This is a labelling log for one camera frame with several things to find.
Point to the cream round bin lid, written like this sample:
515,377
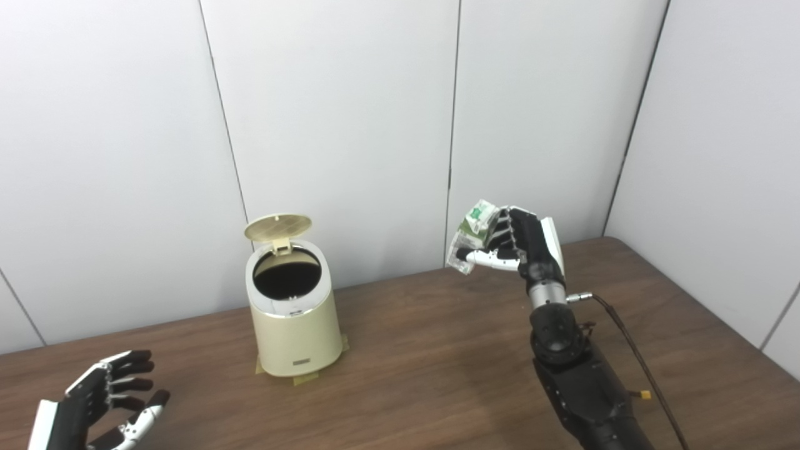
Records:
278,226

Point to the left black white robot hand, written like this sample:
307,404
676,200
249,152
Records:
69,419

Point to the green white milk carton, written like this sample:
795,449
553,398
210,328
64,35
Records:
478,215

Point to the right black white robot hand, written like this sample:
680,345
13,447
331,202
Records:
534,247

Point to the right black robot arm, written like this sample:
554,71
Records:
581,387

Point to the cream-colored round bin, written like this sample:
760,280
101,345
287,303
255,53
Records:
294,340

